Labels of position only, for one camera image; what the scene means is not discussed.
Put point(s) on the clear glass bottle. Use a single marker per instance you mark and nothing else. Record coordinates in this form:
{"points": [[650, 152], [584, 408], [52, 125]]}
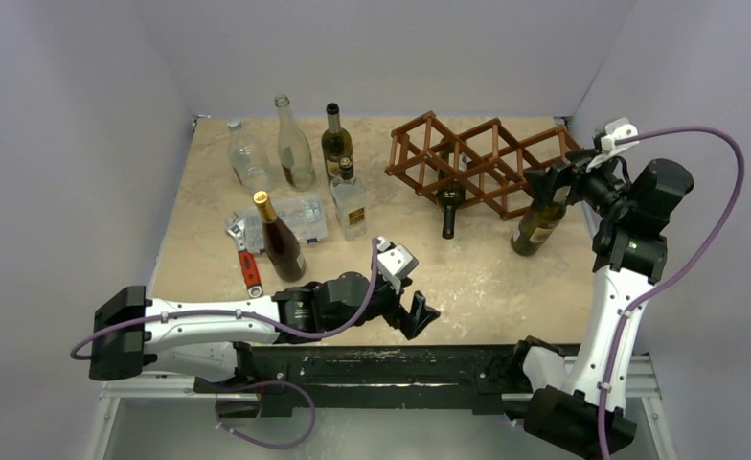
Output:
{"points": [[293, 148], [249, 159]]}

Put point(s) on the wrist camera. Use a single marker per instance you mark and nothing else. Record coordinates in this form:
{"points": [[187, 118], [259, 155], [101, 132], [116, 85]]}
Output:
{"points": [[395, 262], [613, 139]]}

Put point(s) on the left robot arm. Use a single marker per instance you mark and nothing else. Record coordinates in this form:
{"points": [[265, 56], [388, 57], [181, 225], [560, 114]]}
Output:
{"points": [[134, 334]]}

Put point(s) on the clear bottle black cap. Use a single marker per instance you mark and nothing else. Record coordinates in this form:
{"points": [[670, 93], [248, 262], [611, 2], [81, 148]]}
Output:
{"points": [[349, 198]]}

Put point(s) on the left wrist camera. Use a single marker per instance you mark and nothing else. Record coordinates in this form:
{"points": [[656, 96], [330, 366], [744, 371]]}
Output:
{"points": [[395, 262]]}

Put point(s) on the green bottle silver neck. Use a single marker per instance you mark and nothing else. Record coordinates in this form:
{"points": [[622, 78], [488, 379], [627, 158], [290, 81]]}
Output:
{"points": [[538, 223]]}

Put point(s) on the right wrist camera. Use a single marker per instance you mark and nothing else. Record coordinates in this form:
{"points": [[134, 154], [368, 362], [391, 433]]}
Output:
{"points": [[613, 139]]}

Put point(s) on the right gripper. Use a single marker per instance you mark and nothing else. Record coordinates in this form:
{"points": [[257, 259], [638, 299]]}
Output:
{"points": [[560, 174]]}

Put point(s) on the wooden wine rack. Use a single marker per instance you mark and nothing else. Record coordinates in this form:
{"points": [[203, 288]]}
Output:
{"points": [[486, 160]]}

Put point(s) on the red adjustable wrench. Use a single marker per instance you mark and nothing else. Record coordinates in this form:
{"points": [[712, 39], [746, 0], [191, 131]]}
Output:
{"points": [[247, 263]]}

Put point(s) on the dark bottle black cap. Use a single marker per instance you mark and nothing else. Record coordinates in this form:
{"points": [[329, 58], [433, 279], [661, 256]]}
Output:
{"points": [[451, 196]]}

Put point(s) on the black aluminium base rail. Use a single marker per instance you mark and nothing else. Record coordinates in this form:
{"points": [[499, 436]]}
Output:
{"points": [[482, 379]]}

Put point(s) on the red wine bottle gold cap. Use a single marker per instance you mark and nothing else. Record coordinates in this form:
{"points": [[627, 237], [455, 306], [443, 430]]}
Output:
{"points": [[280, 244]]}

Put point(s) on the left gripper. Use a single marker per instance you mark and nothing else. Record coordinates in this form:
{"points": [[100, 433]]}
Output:
{"points": [[398, 317]]}

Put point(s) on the dark bottle silver cap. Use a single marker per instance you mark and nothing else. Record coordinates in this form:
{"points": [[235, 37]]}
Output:
{"points": [[335, 142]]}

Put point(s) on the clear plastic screw box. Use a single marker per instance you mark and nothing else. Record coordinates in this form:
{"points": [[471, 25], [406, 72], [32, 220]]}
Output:
{"points": [[304, 214]]}

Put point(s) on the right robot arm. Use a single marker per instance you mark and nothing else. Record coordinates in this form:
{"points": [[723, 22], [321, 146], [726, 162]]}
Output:
{"points": [[581, 408]]}

